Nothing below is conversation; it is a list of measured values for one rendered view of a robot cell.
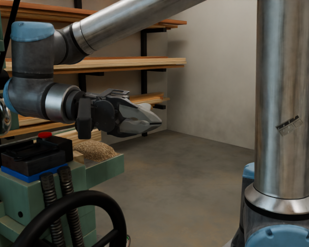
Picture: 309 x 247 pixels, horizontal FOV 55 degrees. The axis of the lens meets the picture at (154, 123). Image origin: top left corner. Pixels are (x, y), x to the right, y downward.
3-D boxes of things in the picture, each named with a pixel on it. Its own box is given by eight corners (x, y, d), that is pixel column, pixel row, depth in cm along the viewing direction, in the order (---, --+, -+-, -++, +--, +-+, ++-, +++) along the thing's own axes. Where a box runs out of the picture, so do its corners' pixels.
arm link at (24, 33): (33, 21, 75) (33, 71, 78) (-1, 16, 64) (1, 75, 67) (67, 24, 73) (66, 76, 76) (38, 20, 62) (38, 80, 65)
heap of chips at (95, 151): (98, 162, 83) (98, 149, 82) (66, 152, 91) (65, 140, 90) (120, 154, 90) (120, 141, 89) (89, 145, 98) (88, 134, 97)
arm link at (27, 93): (-2, 74, 68) (-1, 117, 70) (44, 81, 64) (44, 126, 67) (27, 72, 76) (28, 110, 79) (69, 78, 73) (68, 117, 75)
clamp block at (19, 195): (29, 232, 56) (24, 187, 54) (-7, 209, 64) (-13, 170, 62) (89, 201, 68) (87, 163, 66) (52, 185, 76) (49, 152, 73)
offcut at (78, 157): (63, 167, 79) (62, 153, 79) (76, 164, 82) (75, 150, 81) (71, 172, 76) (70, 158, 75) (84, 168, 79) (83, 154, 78)
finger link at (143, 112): (168, 101, 64) (129, 95, 67) (160, 111, 59) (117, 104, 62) (167, 114, 65) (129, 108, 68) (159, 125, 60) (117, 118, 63)
